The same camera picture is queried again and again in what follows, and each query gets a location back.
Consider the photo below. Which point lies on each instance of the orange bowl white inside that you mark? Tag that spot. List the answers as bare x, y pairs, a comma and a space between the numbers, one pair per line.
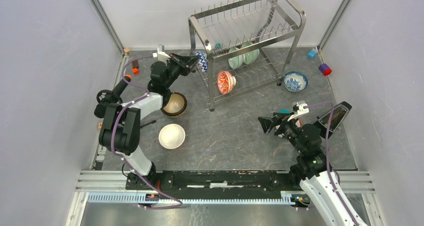
171, 136

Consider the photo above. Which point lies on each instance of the black microphone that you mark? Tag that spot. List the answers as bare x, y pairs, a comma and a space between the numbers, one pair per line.
105, 97

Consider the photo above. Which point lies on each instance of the light blue block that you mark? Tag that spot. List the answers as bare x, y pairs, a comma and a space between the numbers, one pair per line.
312, 53

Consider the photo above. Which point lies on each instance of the teal glazed bowl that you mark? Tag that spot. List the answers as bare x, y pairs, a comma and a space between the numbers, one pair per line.
298, 124

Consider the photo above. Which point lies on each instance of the small orange red cube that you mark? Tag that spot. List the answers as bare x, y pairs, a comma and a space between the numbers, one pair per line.
135, 71

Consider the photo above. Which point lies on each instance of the black metronome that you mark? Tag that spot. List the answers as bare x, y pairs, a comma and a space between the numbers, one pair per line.
340, 112

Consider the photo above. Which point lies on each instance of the blue white floral bowl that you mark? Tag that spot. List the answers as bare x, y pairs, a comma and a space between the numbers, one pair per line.
295, 81

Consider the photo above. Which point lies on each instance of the brown block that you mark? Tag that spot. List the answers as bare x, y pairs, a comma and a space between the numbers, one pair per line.
135, 64

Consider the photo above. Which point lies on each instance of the green checked small bowl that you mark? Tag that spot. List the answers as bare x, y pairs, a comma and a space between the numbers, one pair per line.
236, 61

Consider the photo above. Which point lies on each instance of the black patterned bowl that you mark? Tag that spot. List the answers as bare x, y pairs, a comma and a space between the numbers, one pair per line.
176, 105

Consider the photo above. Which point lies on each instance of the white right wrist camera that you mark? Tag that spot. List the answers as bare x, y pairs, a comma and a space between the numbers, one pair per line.
300, 108

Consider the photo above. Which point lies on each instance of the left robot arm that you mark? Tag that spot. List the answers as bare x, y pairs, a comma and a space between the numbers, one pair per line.
120, 130

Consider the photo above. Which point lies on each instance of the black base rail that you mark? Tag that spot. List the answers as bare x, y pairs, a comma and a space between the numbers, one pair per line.
262, 184

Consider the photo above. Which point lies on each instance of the blue white zigzag bowl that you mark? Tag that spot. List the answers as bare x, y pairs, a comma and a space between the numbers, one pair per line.
202, 61

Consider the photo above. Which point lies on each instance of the stainless steel dish rack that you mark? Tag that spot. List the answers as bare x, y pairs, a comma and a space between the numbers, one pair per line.
234, 35

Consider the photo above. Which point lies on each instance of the pale green bowl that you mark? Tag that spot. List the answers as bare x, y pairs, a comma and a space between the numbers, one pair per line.
250, 57

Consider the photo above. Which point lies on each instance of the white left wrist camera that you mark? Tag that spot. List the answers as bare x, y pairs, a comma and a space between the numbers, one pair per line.
160, 54

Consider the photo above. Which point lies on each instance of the black mini tripod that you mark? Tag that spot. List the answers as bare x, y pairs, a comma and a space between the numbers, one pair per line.
152, 122

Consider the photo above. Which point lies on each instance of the red purple block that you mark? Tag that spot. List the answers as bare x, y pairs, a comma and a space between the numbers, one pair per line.
325, 69

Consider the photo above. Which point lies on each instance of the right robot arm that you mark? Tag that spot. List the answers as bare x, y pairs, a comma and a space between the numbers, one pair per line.
312, 171

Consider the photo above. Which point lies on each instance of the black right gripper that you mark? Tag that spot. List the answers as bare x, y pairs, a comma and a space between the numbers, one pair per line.
267, 123

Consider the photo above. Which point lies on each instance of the teal block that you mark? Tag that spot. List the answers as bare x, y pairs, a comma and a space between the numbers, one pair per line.
284, 111

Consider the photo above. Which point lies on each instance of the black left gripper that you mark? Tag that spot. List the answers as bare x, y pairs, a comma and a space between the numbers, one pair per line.
188, 61

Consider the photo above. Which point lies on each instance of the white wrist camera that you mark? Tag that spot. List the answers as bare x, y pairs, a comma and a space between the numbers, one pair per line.
160, 54
300, 108

